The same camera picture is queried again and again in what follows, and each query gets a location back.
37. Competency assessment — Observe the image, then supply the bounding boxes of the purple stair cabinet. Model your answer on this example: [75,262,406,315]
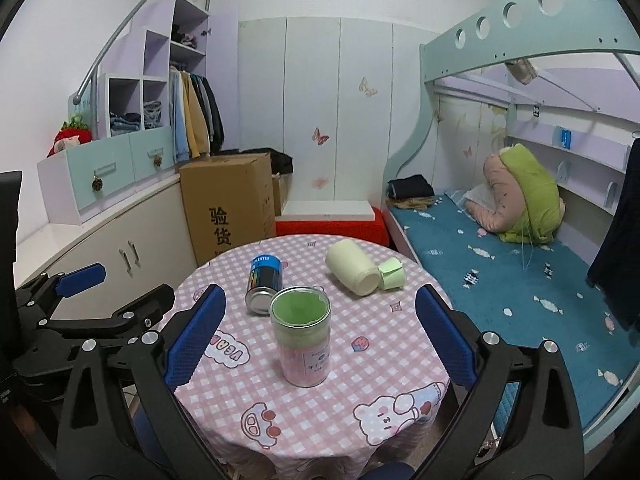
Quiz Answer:
[37,0,241,226]

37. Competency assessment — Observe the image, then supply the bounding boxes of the low white cabinet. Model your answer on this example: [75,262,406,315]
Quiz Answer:
[12,175,199,322]

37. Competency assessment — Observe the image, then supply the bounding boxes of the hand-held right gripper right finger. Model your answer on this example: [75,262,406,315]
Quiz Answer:
[414,284,586,480]

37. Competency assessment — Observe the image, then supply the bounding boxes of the yellow hanging jacket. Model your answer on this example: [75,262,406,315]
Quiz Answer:
[180,72,211,159]

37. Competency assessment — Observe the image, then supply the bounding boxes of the black bag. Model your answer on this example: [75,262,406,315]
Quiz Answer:
[240,147,294,179]

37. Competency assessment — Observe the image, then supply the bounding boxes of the white box lid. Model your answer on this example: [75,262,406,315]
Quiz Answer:
[281,200,376,221]

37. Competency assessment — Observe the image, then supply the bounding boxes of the pink checkered tablecloth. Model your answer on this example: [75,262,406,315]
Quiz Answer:
[172,234,451,480]

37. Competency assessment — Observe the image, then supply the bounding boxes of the blue metal can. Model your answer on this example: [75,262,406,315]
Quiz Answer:
[244,254,285,317]

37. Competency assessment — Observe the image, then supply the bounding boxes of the grey metal handrail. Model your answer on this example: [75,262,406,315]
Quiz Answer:
[75,0,217,107]

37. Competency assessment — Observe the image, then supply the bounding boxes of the rolled green and pink bedding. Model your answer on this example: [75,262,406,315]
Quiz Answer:
[465,152,567,234]

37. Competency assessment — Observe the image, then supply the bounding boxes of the dark hanging jackets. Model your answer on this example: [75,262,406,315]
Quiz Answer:
[192,75,226,154]

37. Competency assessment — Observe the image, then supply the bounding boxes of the dark hanging garment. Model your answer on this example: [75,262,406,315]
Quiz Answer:
[586,137,640,333]

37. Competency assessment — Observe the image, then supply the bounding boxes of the blue printed bedsheet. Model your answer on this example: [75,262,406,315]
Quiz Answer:
[387,192,640,417]

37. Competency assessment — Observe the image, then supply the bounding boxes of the teal bunk bed frame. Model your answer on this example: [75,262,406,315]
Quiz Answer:
[382,0,640,442]

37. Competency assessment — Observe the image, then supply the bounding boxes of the light blue hanging shirt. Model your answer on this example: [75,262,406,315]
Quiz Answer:
[169,71,192,164]

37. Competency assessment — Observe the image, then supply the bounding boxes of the white pillow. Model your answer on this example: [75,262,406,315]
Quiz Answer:
[462,184,497,212]

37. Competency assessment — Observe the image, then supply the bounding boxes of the white wardrobe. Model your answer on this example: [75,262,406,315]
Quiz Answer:
[237,16,426,211]

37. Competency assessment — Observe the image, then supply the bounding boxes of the green blanket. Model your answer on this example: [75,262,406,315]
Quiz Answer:
[498,144,561,246]

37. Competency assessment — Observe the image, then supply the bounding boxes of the red storage box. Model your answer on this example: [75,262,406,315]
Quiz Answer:
[275,206,391,249]

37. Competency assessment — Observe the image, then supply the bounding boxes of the strawberry plush toy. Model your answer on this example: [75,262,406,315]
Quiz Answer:
[47,112,94,159]

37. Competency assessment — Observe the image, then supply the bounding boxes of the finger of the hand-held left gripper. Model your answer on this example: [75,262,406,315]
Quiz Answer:
[15,262,107,329]
[44,283,177,347]

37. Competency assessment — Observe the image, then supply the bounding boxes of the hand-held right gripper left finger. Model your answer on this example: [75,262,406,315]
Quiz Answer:
[55,283,227,480]

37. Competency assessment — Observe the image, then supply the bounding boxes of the folded blue jeans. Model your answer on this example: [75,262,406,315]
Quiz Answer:
[110,112,142,136]

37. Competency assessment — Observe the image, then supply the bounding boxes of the cream cup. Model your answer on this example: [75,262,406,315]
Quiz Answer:
[325,239,382,296]

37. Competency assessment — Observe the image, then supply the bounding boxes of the large cardboard box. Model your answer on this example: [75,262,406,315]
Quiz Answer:
[179,152,277,267]

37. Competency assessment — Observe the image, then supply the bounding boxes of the clear jar with green lining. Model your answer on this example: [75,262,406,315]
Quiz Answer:
[269,286,332,388]

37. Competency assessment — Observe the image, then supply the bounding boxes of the dark folded clothes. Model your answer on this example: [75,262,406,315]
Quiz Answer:
[387,175,435,200]

